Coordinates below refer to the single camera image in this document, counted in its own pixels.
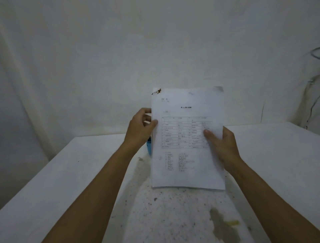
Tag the person's right hand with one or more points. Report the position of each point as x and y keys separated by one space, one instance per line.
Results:
x=226 y=147

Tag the person's left hand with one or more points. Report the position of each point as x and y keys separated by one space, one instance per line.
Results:
x=138 y=131

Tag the person's right thumb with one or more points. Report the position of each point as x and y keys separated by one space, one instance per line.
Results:
x=211 y=136

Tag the person's left thumb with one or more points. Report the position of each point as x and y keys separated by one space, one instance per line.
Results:
x=151 y=126

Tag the white printed paper sheets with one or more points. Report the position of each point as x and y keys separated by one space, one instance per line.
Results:
x=187 y=140

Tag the person's right forearm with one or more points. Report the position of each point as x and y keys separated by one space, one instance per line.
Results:
x=272 y=202

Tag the person's left forearm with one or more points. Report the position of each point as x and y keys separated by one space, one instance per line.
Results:
x=92 y=197

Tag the blue stapler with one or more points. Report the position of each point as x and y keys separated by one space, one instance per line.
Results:
x=149 y=146

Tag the white cloth backdrop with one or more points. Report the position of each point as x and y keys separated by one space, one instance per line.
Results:
x=140 y=62

